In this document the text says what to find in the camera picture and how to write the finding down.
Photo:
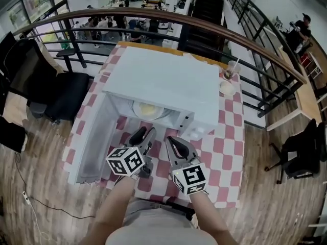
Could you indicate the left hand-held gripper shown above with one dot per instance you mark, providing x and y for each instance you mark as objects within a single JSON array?
[{"x": 125, "y": 162}]

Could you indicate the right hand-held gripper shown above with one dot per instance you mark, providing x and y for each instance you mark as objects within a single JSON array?
[{"x": 191, "y": 177}]

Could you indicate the white plate with food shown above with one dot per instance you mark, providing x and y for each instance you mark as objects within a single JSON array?
[{"x": 146, "y": 109}]

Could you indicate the white microwave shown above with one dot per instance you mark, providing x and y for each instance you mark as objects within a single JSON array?
[{"x": 168, "y": 78}]

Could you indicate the person's left forearm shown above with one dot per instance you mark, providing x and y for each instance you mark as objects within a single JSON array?
[{"x": 115, "y": 208}]

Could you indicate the person's right forearm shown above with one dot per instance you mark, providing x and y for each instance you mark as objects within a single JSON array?
[{"x": 209, "y": 213}]

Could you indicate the red white checkered tablecloth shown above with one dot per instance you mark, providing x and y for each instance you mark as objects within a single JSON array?
[{"x": 227, "y": 142}]

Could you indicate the black waist pouch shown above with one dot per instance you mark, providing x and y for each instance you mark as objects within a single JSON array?
[{"x": 178, "y": 208}]

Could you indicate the person's grey shirt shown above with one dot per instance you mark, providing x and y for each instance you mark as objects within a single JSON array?
[{"x": 158, "y": 224}]

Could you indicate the small white bowl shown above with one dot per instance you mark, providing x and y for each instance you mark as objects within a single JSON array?
[{"x": 227, "y": 87}]

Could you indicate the black office chair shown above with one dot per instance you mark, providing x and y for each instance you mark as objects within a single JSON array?
[
  {"x": 304, "y": 149},
  {"x": 64, "y": 93}
]

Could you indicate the clear plastic cup with straw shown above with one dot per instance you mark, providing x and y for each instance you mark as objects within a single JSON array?
[{"x": 232, "y": 69}]

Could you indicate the group of people downstairs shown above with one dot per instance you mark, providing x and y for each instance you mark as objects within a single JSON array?
[{"x": 117, "y": 22}]

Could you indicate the wooden-topped black railing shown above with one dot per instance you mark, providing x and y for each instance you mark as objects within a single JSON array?
[{"x": 230, "y": 36}]

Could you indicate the white power strip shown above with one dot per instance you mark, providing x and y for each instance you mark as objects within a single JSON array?
[{"x": 25, "y": 198}]

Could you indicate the wooden table with white legs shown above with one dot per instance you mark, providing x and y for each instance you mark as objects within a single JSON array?
[{"x": 306, "y": 101}]

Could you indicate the black metal railing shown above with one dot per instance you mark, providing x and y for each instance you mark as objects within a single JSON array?
[{"x": 250, "y": 11}]

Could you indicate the black monitor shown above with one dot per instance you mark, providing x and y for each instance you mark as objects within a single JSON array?
[{"x": 6, "y": 50}]

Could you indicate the white frame table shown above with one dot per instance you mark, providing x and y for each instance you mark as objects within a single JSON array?
[{"x": 313, "y": 64}]

